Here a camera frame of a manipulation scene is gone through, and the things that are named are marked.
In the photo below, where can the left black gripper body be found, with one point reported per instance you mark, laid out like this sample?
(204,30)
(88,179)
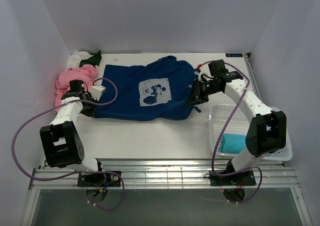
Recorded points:
(88,109)

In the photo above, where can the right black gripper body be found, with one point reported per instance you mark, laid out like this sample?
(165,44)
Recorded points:
(203,89)

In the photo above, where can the navy blue printed t-shirt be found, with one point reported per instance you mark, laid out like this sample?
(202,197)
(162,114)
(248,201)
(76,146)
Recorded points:
(144,93)

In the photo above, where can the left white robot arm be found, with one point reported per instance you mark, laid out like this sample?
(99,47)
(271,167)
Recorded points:
(61,142)

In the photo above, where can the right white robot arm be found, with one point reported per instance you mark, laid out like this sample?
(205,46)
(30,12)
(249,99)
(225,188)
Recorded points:
(267,130)

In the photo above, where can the blue label sticker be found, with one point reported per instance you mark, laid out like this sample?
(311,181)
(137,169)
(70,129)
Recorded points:
(234,55)

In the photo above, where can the dark green t-shirt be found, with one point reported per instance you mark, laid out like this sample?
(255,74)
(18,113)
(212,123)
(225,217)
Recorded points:
(93,60)

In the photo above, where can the white t-shirt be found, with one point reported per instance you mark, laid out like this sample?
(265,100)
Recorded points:
(75,59)

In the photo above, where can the rolled turquoise t-shirt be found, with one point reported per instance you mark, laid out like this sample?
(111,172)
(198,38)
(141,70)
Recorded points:
(232,143)

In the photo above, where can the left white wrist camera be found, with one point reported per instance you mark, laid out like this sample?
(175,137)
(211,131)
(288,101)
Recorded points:
(96,92)

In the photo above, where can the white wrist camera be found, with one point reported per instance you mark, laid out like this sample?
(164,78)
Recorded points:
(96,92)
(198,71)

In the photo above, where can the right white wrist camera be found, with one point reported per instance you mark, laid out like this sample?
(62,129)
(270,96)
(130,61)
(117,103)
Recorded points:
(198,71)

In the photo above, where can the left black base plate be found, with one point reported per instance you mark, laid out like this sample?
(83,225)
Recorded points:
(100,180)

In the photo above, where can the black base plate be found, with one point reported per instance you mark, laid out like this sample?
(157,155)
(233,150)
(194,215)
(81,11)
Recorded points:
(100,180)
(245,178)

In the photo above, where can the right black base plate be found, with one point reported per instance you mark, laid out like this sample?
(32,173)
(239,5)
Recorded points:
(245,178)

